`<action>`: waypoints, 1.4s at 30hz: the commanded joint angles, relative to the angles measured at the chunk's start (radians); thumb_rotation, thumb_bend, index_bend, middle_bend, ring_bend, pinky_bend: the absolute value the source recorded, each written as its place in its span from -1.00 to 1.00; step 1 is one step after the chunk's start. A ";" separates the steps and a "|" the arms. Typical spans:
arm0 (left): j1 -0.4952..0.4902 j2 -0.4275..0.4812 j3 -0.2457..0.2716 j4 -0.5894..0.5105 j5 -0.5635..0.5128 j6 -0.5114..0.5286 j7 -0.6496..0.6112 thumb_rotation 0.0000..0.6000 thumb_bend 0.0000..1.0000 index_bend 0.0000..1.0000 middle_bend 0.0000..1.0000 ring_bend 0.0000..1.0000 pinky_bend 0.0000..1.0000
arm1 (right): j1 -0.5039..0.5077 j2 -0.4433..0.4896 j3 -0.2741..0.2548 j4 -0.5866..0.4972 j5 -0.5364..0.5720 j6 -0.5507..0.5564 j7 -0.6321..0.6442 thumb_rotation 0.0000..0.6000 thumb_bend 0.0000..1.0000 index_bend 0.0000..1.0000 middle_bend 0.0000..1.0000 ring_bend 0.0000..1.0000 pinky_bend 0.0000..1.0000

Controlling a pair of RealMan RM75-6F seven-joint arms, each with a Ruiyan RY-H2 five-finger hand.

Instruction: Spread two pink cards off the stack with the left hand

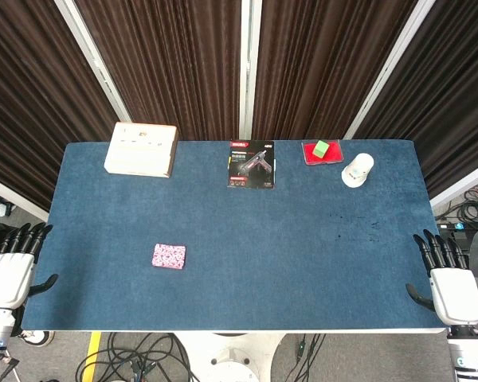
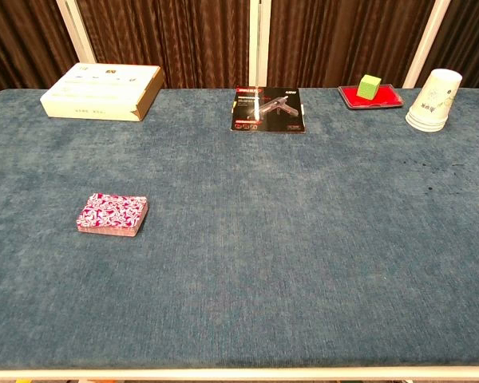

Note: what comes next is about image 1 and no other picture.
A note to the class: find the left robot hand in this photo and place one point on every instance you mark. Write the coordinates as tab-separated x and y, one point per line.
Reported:
8	278

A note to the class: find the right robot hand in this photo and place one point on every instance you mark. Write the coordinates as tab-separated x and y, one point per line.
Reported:
458	294

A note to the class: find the pink patterned sponge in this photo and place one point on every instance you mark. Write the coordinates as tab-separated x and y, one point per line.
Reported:
168	257

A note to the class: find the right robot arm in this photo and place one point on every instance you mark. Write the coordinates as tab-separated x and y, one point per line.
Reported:
468	350

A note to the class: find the white black sneaker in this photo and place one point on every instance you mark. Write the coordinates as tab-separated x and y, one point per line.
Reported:
38	338

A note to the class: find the black power strip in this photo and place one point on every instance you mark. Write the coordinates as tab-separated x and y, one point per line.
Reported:
458	227

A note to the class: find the upside-down white paper cups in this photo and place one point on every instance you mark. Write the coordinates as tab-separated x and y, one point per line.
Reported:
357	171

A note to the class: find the brown pleated curtain panel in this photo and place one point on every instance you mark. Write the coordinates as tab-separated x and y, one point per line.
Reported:
322	59
32	99
171	59
450	99

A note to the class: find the white cardboard box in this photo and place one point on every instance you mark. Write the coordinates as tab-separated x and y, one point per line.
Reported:
141	153

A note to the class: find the red tray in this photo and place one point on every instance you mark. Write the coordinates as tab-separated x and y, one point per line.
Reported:
334	153

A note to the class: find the green cube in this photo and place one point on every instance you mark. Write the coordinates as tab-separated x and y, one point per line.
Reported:
320	148

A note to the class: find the blue table cloth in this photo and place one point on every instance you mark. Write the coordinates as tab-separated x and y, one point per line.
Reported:
243	246

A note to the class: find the black glue gun package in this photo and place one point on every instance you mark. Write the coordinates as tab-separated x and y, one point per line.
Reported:
251	165

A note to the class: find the white partition post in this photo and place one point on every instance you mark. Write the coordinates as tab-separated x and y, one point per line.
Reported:
390	67
91	59
462	183
250	67
12	195

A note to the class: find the white table pedestal base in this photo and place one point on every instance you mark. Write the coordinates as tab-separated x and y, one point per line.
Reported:
231	358

